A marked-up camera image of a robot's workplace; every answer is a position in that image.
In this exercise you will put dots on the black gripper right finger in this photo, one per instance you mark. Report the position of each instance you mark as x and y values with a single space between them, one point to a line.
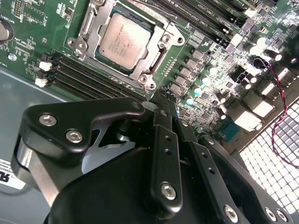
201 163

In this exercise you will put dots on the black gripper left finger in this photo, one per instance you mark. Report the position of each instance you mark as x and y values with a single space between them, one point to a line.
105 109

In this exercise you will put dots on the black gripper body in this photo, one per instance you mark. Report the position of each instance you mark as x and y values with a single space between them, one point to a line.
105 186

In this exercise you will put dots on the silver CPU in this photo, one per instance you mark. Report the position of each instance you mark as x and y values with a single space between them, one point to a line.
126 42

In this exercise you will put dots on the metal socket cover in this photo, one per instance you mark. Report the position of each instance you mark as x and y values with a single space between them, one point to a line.
97 32

